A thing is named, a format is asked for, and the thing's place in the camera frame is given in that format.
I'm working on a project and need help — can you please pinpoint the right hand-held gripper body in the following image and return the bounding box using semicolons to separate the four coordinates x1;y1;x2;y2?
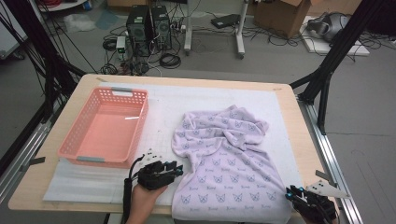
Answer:
292;179;351;224

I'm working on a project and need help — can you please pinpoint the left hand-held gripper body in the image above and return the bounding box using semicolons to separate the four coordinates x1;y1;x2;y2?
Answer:
136;148;176;191

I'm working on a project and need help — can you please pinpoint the lilac cat print towel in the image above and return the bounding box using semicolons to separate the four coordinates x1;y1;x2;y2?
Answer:
170;105;294;224

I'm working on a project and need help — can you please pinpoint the pink plastic basket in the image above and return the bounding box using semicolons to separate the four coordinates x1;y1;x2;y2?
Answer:
57;87;149;169

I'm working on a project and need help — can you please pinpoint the person's left hand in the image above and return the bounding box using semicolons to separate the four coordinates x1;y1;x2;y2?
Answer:
125;185;168;224

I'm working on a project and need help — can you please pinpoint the white foam grid mat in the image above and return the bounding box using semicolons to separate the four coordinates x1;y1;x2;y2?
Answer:
42;81;309;210

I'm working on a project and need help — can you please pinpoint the white power adapter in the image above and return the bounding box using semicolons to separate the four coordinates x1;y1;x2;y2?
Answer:
115;35;127;61

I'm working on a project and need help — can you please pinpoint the black computer tower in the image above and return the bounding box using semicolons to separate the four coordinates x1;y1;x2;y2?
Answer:
150;5;173;51
125;5;154;58

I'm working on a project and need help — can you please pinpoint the white flat board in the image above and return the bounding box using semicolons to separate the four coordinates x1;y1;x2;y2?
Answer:
300;15;371;57

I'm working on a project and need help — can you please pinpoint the black flat device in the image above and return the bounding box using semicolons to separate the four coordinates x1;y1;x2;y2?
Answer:
210;13;242;30

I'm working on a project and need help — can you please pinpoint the blue sheet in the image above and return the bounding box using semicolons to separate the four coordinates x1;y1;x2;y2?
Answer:
94;8;120;31

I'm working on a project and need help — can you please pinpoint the grey rounded device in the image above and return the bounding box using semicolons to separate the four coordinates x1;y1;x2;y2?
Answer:
305;11;351;43

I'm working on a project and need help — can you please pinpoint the clear plastic bag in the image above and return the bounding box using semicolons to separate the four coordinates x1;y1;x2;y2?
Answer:
63;12;96;34

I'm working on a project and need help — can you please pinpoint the brown cardboard box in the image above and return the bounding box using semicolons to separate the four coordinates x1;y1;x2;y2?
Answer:
252;0;313;39

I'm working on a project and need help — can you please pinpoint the round white table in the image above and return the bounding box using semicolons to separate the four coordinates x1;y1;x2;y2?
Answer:
36;0;89;13

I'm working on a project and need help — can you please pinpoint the white cabinet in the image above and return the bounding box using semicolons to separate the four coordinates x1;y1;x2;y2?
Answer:
0;0;29;61

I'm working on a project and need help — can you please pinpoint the grey metal bracket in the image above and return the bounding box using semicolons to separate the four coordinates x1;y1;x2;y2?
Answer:
20;156;47;173
315;169;338;189

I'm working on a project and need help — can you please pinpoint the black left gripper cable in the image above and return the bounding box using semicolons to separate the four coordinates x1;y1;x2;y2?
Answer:
121;153;146;224

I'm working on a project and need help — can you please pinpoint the aluminium rail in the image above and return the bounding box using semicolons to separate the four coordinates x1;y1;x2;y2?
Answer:
296;95;364;224
0;102;60;203

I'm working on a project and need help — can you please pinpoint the coiled black cable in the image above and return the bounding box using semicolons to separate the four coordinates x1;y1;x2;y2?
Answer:
159;52;182;70

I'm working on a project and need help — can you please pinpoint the white stand frame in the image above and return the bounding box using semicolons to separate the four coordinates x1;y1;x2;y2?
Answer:
183;0;250;60

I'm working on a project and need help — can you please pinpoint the black frame post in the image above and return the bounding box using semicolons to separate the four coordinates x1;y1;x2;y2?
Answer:
0;0;87;123
289;0;388;136

